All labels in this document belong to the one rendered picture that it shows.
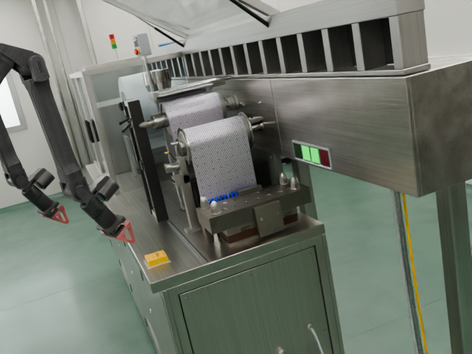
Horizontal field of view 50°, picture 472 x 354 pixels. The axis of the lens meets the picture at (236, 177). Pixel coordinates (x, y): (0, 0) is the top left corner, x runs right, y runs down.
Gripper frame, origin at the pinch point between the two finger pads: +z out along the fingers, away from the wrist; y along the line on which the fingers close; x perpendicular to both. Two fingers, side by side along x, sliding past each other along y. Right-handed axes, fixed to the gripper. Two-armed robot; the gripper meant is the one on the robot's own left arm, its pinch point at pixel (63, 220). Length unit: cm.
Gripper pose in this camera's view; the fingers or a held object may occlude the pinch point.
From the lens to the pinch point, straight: 213.6
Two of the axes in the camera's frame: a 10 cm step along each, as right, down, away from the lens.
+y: -6.7, -0.6, 7.4
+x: -5.2, 7.4, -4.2
